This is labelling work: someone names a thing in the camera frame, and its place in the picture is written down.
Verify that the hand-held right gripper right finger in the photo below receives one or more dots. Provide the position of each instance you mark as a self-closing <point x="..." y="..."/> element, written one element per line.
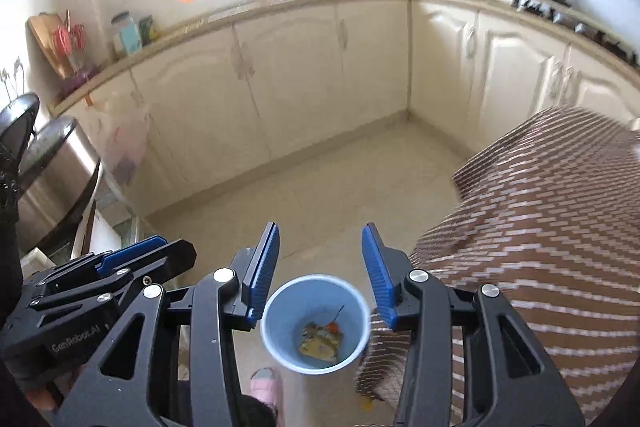
<point x="377" y="277"/>

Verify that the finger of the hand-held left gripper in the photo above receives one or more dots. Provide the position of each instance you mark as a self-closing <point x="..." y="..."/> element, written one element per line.
<point x="165" y="259"/>
<point x="130" y="252"/>

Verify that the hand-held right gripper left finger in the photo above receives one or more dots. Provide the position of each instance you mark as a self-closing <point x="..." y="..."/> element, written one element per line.
<point x="260" y="277"/>

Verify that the blue plastic waste bin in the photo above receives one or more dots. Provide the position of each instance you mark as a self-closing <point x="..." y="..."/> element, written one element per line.
<point x="280" y="322"/>

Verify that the person's left hand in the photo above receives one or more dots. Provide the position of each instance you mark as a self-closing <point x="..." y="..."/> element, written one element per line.
<point x="42" y="399"/>

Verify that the food scraps and crumpled paper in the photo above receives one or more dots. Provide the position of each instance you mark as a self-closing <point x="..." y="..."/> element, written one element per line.
<point x="322" y="339"/>

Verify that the stainless steel pedal bin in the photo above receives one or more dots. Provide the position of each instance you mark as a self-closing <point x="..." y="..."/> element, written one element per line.
<point x="55" y="177"/>

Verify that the pink slipper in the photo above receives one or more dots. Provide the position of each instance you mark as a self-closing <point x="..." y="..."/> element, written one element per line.
<point x="265" y="387"/>

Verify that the brown striped tablecloth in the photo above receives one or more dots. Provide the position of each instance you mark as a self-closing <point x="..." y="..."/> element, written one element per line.
<point x="540" y="217"/>

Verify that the purple cloth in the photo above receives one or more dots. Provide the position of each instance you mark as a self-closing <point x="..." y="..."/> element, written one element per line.
<point x="80" y="77"/>

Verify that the cream kitchen cabinets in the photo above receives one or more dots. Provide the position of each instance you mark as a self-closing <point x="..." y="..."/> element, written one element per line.
<point x="300" y="72"/>

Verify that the glass jar with blue label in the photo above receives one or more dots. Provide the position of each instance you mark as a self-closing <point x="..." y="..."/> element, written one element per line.
<point x="125" y="37"/>

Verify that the pink utensil holder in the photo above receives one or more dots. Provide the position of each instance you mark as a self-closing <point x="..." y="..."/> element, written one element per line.
<point x="70" y="44"/>

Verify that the small green box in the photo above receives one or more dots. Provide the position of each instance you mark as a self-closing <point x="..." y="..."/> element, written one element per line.
<point x="147" y="32"/>

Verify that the wooden cutting board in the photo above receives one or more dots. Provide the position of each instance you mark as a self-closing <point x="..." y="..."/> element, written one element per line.
<point x="42" y="37"/>

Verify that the black gas stove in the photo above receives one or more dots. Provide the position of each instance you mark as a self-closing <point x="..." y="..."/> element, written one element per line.
<point x="575" y="22"/>

